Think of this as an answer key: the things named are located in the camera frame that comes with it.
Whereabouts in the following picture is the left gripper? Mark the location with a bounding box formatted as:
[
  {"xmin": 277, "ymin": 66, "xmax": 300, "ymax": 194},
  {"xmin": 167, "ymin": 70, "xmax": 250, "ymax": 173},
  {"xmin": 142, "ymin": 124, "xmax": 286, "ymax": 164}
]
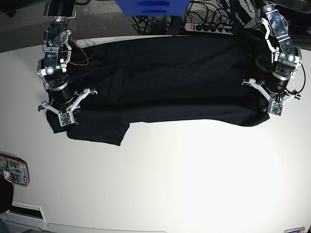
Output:
[{"xmin": 242, "ymin": 78, "xmax": 301, "ymax": 114}]

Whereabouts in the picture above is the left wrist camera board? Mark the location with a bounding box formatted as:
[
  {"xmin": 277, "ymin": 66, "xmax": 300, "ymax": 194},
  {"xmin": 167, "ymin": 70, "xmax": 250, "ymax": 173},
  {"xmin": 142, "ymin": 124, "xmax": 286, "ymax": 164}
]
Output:
[{"xmin": 267, "ymin": 101, "xmax": 283, "ymax": 116}]

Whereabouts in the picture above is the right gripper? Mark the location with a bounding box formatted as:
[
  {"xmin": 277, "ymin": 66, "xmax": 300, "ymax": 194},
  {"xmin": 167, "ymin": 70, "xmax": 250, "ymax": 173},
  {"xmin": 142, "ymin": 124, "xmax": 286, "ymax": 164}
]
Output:
[{"xmin": 37, "ymin": 88, "xmax": 98, "ymax": 125}]

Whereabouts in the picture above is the white flat box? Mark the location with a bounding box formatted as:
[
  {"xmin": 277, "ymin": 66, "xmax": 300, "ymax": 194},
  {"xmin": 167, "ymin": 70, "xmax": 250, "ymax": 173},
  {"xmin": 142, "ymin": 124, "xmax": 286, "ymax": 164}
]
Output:
[{"xmin": 0, "ymin": 201, "xmax": 46, "ymax": 233}]

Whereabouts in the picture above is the white power strip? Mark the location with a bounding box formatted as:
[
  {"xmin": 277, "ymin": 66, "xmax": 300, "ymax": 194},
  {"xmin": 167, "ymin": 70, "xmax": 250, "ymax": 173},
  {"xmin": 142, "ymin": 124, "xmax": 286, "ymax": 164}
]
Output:
[{"xmin": 184, "ymin": 23, "xmax": 233, "ymax": 35}]

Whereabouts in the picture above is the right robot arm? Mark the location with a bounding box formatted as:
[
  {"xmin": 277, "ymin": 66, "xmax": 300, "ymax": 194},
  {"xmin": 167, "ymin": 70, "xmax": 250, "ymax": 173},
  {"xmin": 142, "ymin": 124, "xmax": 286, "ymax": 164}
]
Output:
[{"xmin": 37, "ymin": 0, "xmax": 98, "ymax": 127}]

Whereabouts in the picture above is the blue plastic box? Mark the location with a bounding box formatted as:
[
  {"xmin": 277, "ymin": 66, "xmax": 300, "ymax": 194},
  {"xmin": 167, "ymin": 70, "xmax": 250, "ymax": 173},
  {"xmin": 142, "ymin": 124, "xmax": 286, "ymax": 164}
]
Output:
[{"xmin": 115, "ymin": 0, "xmax": 190, "ymax": 16}]

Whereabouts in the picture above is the black T-shirt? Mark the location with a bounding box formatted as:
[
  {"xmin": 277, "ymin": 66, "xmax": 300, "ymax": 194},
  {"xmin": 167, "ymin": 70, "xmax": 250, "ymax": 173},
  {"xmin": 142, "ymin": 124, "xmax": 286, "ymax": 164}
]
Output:
[{"xmin": 46, "ymin": 34, "xmax": 269, "ymax": 146}]

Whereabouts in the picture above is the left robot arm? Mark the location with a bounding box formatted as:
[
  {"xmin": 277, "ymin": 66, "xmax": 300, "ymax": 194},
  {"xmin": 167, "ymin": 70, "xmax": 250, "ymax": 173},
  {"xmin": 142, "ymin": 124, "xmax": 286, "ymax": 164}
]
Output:
[{"xmin": 242, "ymin": 0, "xmax": 302, "ymax": 116}]

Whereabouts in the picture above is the black remote control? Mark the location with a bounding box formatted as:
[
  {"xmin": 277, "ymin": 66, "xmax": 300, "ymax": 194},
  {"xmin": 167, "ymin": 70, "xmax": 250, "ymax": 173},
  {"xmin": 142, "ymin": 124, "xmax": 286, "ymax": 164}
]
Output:
[{"xmin": 167, "ymin": 16, "xmax": 184, "ymax": 36}]

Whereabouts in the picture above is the sticker card at edge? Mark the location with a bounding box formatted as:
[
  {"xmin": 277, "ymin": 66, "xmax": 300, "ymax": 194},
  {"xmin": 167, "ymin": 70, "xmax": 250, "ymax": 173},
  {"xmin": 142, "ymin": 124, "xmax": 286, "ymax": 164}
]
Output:
[{"xmin": 284, "ymin": 227, "xmax": 305, "ymax": 233}]

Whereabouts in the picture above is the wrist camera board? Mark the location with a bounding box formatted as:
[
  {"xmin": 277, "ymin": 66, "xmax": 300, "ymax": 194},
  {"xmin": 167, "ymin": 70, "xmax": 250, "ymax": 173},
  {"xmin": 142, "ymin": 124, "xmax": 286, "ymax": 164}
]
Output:
[
  {"xmin": 58, "ymin": 112, "xmax": 75, "ymax": 127},
  {"xmin": 267, "ymin": 101, "xmax": 283, "ymax": 116}
]

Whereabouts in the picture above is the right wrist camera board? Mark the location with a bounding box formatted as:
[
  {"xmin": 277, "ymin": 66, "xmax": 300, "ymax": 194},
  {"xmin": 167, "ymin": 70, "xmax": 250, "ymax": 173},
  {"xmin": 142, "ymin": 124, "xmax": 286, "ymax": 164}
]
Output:
[{"xmin": 58, "ymin": 112, "xmax": 75, "ymax": 127}]

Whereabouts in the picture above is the orange clear tool case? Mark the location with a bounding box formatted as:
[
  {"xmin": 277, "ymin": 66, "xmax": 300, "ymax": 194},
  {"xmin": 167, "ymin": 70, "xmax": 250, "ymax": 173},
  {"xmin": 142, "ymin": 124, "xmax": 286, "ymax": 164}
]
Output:
[{"xmin": 0, "ymin": 153, "xmax": 30, "ymax": 187}]

